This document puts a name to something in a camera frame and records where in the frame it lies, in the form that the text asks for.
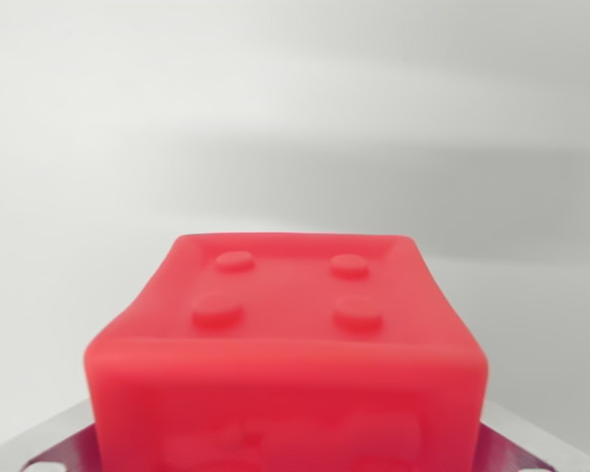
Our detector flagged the red cube with raised dots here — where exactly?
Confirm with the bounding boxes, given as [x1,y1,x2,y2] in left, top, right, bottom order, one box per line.
[83,233,489,472]

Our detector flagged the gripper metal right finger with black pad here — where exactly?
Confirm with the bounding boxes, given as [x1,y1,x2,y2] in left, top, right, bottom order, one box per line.
[477,398,590,472]

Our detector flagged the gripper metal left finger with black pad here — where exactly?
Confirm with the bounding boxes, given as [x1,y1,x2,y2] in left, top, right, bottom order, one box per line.
[0,398,99,472]

